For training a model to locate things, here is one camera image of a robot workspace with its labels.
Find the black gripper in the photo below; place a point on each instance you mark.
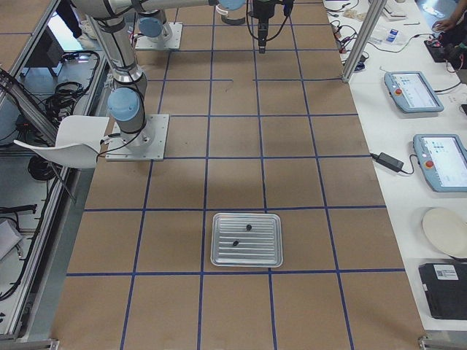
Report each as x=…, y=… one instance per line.
x=262, y=14

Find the silver metal tray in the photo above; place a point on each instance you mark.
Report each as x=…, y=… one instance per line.
x=260, y=248

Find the green brake shoe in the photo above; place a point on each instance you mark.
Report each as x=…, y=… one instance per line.
x=233, y=21

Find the white curved plastic part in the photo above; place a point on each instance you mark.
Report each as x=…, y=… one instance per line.
x=221, y=10

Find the blue teach pendant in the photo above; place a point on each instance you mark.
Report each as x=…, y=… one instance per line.
x=442, y=159
x=411, y=92

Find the black power adapter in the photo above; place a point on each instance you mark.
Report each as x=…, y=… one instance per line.
x=388, y=161

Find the white chair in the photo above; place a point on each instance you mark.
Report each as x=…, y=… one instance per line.
x=77, y=144

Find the white round plate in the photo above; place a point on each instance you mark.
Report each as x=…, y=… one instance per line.
x=446, y=231

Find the black box with label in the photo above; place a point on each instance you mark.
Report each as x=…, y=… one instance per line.
x=444, y=285

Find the aluminium frame post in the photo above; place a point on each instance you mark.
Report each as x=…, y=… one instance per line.
x=368, y=25

